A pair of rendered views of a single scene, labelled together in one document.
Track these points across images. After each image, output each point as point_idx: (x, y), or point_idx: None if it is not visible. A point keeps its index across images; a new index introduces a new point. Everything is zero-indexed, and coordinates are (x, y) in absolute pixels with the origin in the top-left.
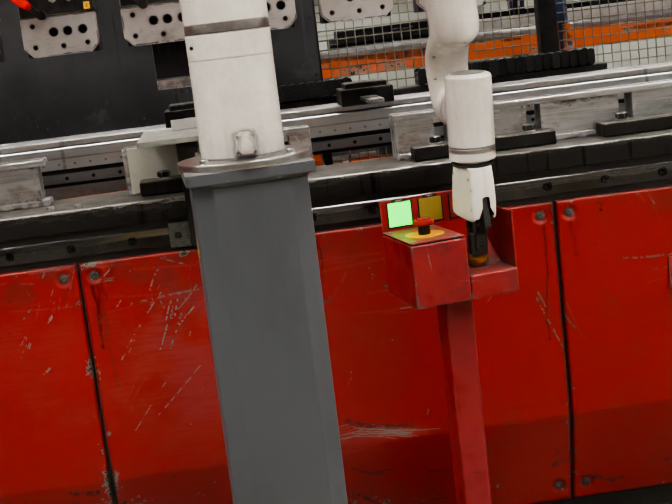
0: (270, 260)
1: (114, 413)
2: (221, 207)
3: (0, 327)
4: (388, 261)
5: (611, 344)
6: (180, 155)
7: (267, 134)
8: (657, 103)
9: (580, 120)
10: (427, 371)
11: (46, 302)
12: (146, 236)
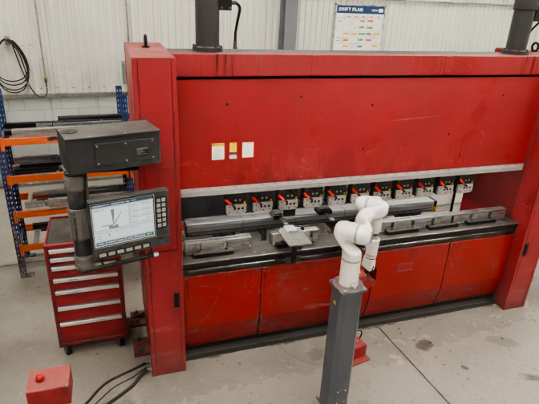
0: (354, 309)
1: (263, 301)
2: (347, 299)
3: (239, 282)
4: None
5: (380, 284)
6: (297, 247)
7: (357, 282)
8: (399, 224)
9: (381, 228)
10: None
11: (252, 276)
12: (279, 260)
